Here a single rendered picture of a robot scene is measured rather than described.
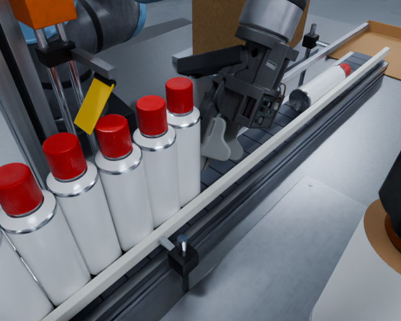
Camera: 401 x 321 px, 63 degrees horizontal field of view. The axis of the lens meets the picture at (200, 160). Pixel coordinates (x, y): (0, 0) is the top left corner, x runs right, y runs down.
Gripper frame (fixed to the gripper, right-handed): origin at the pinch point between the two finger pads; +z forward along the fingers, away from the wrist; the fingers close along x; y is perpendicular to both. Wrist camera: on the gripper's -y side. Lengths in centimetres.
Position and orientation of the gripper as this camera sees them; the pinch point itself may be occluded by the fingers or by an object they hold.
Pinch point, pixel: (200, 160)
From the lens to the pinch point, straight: 51.0
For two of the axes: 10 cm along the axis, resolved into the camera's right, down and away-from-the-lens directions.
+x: 5.9, -0.5, 8.0
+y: 7.3, 4.6, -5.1
